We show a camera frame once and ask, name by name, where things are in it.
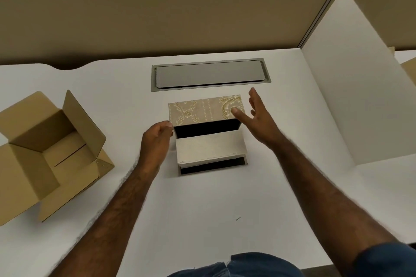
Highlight white desk divider panel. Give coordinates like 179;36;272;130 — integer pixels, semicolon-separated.
301;0;416;167

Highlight person's blue jeans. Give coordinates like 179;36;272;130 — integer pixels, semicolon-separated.
167;252;305;277

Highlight open brown cardboard box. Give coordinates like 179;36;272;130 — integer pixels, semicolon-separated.
0;90;115;227

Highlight beige ornate hinged gift box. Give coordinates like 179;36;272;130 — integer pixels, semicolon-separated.
168;94;248;176

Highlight grey desk cable tray cover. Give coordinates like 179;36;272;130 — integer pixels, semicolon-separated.
151;58;271;92

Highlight person's left hand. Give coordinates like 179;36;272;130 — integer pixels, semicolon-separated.
139;121;175;171

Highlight person's right forearm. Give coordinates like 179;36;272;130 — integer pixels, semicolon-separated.
270;136;402;275

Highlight person's dark blue sleeve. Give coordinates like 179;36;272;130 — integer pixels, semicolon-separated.
353;242;416;277

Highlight person's left forearm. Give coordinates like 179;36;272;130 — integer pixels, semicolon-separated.
48;161;163;277

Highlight person's right hand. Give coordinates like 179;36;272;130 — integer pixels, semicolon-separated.
231;87;288;151

